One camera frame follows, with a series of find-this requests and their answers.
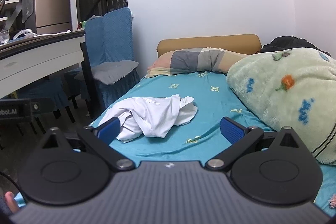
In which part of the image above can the person's left hand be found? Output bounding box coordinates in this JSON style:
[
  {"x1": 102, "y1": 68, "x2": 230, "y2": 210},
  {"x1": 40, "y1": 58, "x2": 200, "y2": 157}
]
[{"x1": 5, "y1": 191, "x2": 19, "y2": 214}]

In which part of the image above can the white plastic bag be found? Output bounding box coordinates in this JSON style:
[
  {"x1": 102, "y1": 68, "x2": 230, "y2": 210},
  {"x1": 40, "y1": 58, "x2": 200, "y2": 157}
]
[{"x1": 13, "y1": 29, "x2": 37, "y2": 39}]

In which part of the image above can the plaid pillow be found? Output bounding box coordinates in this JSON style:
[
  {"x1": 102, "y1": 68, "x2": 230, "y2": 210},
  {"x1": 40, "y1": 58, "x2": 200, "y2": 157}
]
[{"x1": 146, "y1": 47, "x2": 250, "y2": 79}]

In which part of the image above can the white shirt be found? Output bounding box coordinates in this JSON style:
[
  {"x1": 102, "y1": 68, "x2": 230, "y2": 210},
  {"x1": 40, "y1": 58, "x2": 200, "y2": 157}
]
[{"x1": 98, "y1": 94, "x2": 198, "y2": 144}]

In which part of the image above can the tan headboard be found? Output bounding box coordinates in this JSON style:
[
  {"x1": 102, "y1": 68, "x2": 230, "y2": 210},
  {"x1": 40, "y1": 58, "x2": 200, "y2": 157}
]
[{"x1": 157, "y1": 34, "x2": 262, "y2": 59}]

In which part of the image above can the teal printed bed sheet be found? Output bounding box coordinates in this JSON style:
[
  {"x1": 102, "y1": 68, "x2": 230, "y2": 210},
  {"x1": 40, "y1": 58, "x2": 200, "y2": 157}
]
[{"x1": 88, "y1": 70, "x2": 336, "y2": 216}]

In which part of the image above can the clear drinking glass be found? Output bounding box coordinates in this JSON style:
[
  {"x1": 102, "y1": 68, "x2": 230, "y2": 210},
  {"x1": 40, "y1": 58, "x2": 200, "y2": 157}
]
[{"x1": 0, "y1": 29, "x2": 10, "y2": 45}]

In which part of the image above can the bronze refrigerator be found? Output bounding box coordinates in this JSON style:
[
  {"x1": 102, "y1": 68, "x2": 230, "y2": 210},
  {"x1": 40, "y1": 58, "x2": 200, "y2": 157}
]
[{"x1": 26, "y1": 0, "x2": 72, "y2": 35}]

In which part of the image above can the dark clothing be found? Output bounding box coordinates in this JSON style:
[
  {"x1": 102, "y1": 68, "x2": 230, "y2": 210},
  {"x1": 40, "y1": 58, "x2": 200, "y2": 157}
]
[{"x1": 261, "y1": 36, "x2": 331, "y2": 56}]

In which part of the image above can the black cable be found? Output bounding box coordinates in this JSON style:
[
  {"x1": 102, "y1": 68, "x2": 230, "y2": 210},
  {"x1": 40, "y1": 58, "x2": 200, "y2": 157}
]
[
  {"x1": 311, "y1": 122, "x2": 336, "y2": 155},
  {"x1": 319, "y1": 135, "x2": 336, "y2": 159}
]

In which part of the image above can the white table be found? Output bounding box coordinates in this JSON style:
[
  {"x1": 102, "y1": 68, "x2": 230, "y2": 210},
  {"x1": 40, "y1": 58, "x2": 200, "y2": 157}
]
[{"x1": 0, "y1": 30, "x2": 87, "y2": 100}]

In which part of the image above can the grey seat cushion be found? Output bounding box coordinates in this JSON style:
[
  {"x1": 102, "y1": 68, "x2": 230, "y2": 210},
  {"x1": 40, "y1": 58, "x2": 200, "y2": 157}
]
[{"x1": 74, "y1": 60, "x2": 139, "y2": 86}]

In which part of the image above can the green fleece printed blanket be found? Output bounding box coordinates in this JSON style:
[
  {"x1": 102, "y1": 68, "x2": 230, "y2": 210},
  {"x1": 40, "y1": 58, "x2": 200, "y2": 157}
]
[{"x1": 226, "y1": 48, "x2": 336, "y2": 165}]

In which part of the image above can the blue covered chair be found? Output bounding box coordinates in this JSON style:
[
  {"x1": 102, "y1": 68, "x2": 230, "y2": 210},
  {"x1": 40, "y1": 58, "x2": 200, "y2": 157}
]
[
  {"x1": 64, "y1": 7, "x2": 141, "y2": 119},
  {"x1": 16, "y1": 77, "x2": 66, "y2": 135}
]

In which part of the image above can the grey hanging cloth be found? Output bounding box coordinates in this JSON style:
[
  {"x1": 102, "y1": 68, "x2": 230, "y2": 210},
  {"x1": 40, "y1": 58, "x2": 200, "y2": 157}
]
[{"x1": 21, "y1": 0, "x2": 36, "y2": 24}]

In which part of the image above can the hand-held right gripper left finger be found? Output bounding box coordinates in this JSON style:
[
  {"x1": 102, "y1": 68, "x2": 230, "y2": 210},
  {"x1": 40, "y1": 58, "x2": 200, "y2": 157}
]
[{"x1": 34, "y1": 117, "x2": 135, "y2": 171}]

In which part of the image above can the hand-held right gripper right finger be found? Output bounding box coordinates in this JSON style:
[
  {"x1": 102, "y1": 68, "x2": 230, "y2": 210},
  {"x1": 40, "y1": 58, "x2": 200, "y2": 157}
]
[{"x1": 205, "y1": 116, "x2": 302, "y2": 171}]

